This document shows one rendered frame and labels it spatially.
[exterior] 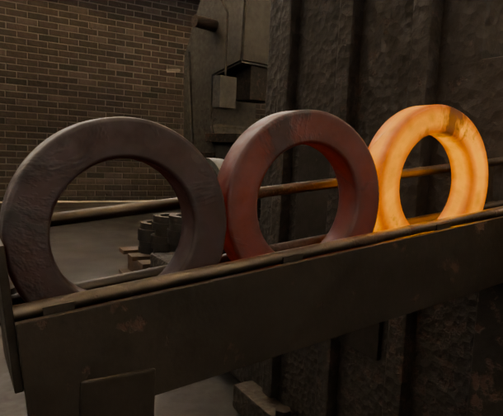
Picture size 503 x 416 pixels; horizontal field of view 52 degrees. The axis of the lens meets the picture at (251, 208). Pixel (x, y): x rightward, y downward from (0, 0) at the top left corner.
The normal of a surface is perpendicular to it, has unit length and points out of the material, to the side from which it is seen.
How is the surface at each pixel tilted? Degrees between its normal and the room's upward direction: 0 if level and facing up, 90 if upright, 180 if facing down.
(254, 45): 91
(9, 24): 90
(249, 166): 90
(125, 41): 90
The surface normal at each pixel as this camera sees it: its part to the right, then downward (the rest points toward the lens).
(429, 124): 0.48, 0.12
